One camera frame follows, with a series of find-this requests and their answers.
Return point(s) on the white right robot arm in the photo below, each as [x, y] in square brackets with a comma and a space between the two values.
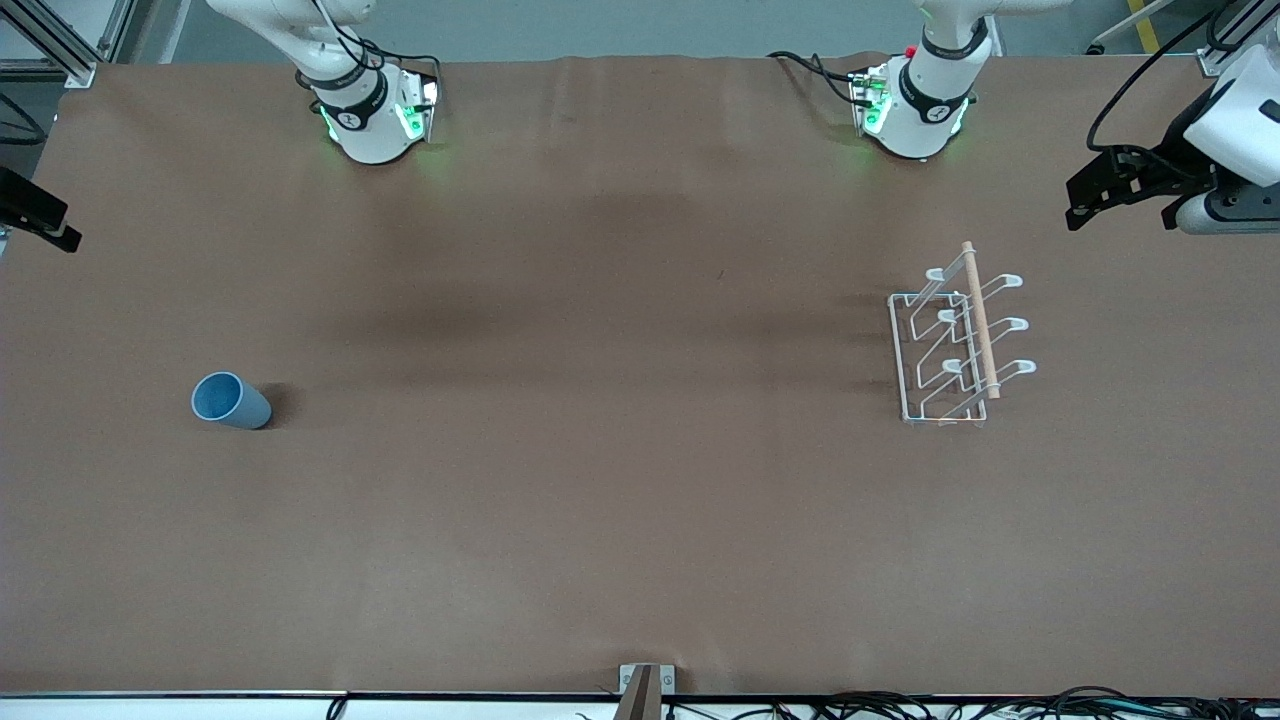
[365, 130]

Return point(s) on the brown table cover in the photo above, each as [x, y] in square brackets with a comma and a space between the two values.
[600, 500]

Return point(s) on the aluminium frame post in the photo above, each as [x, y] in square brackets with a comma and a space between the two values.
[1215, 62]
[80, 75]

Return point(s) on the light blue plastic cup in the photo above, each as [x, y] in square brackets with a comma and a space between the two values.
[230, 402]

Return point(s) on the grey metal bracket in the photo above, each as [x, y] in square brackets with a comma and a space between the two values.
[668, 680]

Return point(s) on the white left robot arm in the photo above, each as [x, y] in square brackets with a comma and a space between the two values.
[925, 110]

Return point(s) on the white rod with black foot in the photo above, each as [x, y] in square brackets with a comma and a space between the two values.
[1130, 25]

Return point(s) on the dark brown bar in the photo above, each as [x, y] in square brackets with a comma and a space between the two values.
[640, 700]

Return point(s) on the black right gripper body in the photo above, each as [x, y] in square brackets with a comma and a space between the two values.
[22, 205]

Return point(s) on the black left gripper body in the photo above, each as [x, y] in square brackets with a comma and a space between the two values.
[1183, 157]

